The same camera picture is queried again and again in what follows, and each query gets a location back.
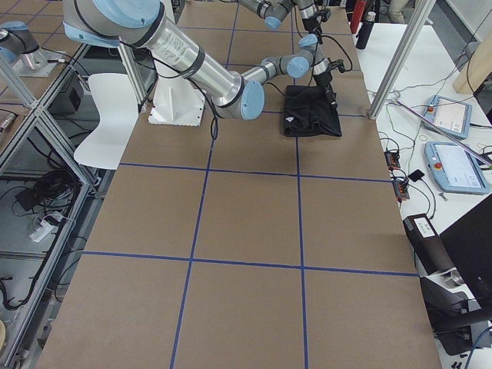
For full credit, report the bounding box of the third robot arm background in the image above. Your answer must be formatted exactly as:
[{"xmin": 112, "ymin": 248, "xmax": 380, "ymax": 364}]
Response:
[{"xmin": 1, "ymin": 21, "xmax": 55, "ymax": 78}]

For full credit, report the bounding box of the black water bottle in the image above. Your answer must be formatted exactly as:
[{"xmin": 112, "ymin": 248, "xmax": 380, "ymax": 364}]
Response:
[{"xmin": 355, "ymin": 11, "xmax": 376, "ymax": 50}]

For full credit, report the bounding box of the white plastic chair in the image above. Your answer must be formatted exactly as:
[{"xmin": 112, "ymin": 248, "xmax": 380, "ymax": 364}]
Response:
[{"xmin": 74, "ymin": 73, "xmax": 139, "ymax": 170}]

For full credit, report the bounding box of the teach pendant tablet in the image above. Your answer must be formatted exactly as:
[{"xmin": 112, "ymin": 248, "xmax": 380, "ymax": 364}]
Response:
[
  {"xmin": 424, "ymin": 141, "xmax": 490, "ymax": 194},
  {"xmin": 423, "ymin": 95, "xmax": 472, "ymax": 140}
]

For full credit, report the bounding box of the teach pendant tablet far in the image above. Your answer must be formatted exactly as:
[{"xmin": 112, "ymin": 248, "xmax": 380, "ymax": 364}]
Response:
[{"xmin": 423, "ymin": 95, "xmax": 472, "ymax": 140}]

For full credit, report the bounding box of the brown paper table cover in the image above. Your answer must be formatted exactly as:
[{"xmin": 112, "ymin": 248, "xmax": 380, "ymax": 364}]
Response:
[{"xmin": 36, "ymin": 3, "xmax": 443, "ymax": 369}]

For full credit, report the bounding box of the black monitor stand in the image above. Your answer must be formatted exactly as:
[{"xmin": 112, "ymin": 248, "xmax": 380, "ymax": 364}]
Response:
[{"xmin": 420, "ymin": 196, "xmax": 491, "ymax": 355}]

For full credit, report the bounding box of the orange connector board near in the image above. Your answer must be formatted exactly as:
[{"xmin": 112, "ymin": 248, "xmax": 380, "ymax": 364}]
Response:
[{"xmin": 392, "ymin": 177, "xmax": 410, "ymax": 203}]

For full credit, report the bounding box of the teach pendant tablet near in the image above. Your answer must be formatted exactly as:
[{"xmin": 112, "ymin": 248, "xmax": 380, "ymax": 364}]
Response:
[{"xmin": 424, "ymin": 141, "xmax": 490, "ymax": 194}]

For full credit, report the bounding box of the aluminium frame post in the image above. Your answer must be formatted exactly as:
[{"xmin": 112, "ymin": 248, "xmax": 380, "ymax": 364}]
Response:
[{"xmin": 367, "ymin": 0, "xmax": 436, "ymax": 120}]

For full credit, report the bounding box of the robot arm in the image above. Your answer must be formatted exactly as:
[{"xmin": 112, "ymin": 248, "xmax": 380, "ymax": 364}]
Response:
[
  {"xmin": 63, "ymin": 1, "xmax": 345, "ymax": 120},
  {"xmin": 238, "ymin": 0, "xmax": 331, "ymax": 35}
]

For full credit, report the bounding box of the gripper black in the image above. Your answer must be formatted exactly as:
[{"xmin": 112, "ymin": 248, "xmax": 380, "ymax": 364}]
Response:
[
  {"xmin": 301, "ymin": 8, "xmax": 331, "ymax": 35},
  {"xmin": 313, "ymin": 58, "xmax": 349, "ymax": 107}
]

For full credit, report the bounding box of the red water bottle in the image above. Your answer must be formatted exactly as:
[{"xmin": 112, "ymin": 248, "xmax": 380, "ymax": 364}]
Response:
[{"xmin": 350, "ymin": 0, "xmax": 366, "ymax": 32}]

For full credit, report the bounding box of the white power strip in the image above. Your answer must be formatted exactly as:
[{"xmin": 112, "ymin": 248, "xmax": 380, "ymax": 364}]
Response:
[{"xmin": 29, "ymin": 211, "xmax": 63, "ymax": 243}]

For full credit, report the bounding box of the black box with label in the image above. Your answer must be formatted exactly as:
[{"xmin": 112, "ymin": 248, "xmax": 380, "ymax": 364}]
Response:
[{"xmin": 403, "ymin": 214, "xmax": 454, "ymax": 274}]

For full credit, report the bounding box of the black graphic t-shirt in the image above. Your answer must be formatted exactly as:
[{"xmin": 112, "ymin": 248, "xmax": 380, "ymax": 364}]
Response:
[{"xmin": 282, "ymin": 85, "xmax": 342, "ymax": 137}]

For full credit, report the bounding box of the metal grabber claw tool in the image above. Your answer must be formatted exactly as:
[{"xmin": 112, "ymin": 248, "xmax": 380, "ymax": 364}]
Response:
[{"xmin": 394, "ymin": 100, "xmax": 492, "ymax": 168}]

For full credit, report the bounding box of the small black square pad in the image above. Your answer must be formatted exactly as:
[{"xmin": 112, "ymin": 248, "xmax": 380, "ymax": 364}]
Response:
[{"xmin": 407, "ymin": 170, "xmax": 425, "ymax": 182}]

